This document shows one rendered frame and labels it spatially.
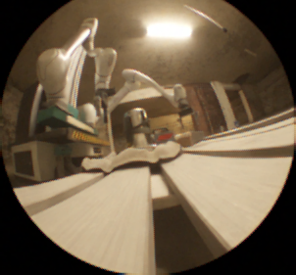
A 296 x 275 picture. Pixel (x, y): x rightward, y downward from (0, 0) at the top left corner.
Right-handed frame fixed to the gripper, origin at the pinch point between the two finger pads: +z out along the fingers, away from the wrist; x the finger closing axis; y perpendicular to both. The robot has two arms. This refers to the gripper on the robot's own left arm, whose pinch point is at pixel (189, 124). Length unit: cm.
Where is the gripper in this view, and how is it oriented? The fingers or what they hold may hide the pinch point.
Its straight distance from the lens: 86.0
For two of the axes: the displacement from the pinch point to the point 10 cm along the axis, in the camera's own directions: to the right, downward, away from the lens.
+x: -7.1, 2.8, 6.4
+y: 6.7, 0.2, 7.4
